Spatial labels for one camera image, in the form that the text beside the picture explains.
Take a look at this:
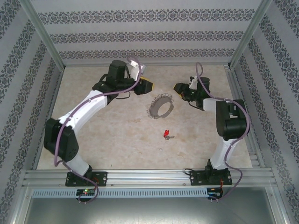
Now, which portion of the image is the slotted grey cable duct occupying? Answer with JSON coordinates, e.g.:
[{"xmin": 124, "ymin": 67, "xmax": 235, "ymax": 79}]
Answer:
[{"xmin": 31, "ymin": 188, "xmax": 208, "ymax": 198}]

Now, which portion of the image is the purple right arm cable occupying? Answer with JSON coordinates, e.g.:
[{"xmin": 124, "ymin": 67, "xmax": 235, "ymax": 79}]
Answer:
[{"xmin": 195, "ymin": 62, "xmax": 251, "ymax": 202}]

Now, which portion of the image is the aluminium rear frame bar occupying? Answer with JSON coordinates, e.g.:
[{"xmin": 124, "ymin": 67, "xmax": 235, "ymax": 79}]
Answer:
[{"xmin": 62, "ymin": 62, "xmax": 231, "ymax": 68}]

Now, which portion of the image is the circuit board with green light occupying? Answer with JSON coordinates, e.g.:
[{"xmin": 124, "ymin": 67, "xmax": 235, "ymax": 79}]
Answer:
[{"xmin": 76, "ymin": 188, "xmax": 97, "ymax": 196}]

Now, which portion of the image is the aluminium frame post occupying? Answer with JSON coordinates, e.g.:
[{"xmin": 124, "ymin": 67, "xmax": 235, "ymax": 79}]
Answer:
[
  {"xmin": 18, "ymin": 0, "xmax": 65, "ymax": 69},
  {"xmin": 228, "ymin": 0, "xmax": 273, "ymax": 69}
]

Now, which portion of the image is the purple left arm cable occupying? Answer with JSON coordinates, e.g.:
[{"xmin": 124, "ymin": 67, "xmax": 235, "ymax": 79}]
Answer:
[{"xmin": 54, "ymin": 56, "xmax": 144, "ymax": 203}]

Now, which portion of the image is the grey sheet metal panel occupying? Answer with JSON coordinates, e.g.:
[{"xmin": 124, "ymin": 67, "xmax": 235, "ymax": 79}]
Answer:
[{"xmin": 23, "ymin": 197, "xmax": 275, "ymax": 224}]

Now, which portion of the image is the small dark circuit board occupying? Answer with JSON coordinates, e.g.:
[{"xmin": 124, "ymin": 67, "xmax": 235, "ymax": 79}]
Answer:
[{"xmin": 207, "ymin": 187, "xmax": 224, "ymax": 198}]

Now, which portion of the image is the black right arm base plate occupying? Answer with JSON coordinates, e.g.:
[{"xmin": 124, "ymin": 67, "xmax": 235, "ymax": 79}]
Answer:
[{"xmin": 189, "ymin": 169, "xmax": 233, "ymax": 187}]

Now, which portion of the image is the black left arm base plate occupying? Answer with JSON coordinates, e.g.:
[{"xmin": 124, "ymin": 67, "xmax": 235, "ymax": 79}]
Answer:
[{"xmin": 65, "ymin": 171, "xmax": 108, "ymax": 187}]

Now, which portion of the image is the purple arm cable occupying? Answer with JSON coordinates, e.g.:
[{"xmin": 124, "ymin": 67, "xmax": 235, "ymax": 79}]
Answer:
[
  {"xmin": 54, "ymin": 56, "xmax": 144, "ymax": 203},
  {"xmin": 195, "ymin": 62, "xmax": 251, "ymax": 202}
]

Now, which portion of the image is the large grey keyring with rings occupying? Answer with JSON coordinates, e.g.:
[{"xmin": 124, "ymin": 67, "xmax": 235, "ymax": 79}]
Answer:
[{"xmin": 146, "ymin": 92, "xmax": 175, "ymax": 120}]

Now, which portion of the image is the aluminium mounting rail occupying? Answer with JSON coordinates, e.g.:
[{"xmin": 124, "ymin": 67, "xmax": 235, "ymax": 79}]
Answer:
[{"xmin": 22, "ymin": 169, "xmax": 276, "ymax": 189}]

